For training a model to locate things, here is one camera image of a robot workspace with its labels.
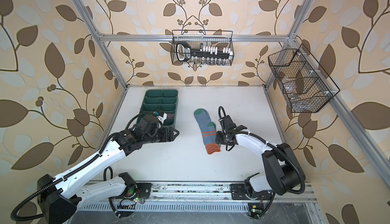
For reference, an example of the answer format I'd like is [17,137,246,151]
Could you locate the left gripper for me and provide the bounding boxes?
[142,126,181,145]

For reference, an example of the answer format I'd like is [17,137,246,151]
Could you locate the blue striped sock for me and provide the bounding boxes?
[194,108,220,155]

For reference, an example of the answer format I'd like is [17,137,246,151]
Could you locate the green divided tray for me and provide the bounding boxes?
[139,89,178,128]

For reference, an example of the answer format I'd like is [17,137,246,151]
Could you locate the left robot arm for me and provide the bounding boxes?
[10,111,180,224]

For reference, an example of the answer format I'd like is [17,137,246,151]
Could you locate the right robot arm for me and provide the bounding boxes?
[216,106,306,200]

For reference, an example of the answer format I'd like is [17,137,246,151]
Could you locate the black tool rack in basket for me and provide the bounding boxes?
[173,41,234,62]

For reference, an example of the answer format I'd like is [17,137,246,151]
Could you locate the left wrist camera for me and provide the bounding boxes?
[153,111,168,124]

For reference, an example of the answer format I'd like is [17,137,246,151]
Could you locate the aluminium front rail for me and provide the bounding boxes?
[65,181,317,202]

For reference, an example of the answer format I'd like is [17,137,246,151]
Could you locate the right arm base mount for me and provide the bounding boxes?
[230,183,272,201]

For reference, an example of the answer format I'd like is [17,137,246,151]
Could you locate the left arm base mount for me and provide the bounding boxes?
[113,182,152,201]

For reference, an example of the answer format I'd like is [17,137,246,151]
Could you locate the back wire basket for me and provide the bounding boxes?
[170,29,235,66]

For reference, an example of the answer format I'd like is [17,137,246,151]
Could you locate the side wire basket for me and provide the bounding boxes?
[268,44,340,113]

